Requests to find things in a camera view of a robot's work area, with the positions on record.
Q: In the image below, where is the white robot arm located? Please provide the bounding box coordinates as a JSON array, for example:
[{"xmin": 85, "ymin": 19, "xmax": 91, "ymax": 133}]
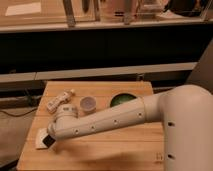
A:
[{"xmin": 47, "ymin": 85, "xmax": 213, "ymax": 171}]

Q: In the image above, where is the white sponge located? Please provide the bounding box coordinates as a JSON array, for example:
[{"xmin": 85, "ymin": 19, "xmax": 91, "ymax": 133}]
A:
[{"xmin": 35, "ymin": 128, "xmax": 49, "ymax": 149}]

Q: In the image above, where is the green bowl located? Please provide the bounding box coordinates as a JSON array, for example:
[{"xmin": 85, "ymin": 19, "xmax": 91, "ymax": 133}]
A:
[{"xmin": 110, "ymin": 93, "xmax": 136, "ymax": 107}]

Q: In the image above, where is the black eraser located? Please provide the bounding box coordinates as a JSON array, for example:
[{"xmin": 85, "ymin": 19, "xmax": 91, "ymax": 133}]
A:
[{"xmin": 43, "ymin": 136, "xmax": 55, "ymax": 148}]

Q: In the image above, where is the white plastic bottle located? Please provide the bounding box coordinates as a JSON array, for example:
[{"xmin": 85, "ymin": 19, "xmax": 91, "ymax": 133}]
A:
[{"xmin": 46, "ymin": 89, "xmax": 75, "ymax": 113}]

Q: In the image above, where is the black floor cable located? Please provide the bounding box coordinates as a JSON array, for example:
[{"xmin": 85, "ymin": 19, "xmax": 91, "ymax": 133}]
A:
[{"xmin": 0, "ymin": 107, "xmax": 38, "ymax": 118}]

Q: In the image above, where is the white paper sheet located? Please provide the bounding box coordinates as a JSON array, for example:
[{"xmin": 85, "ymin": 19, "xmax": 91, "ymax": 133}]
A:
[{"xmin": 5, "ymin": 2, "xmax": 41, "ymax": 16}]

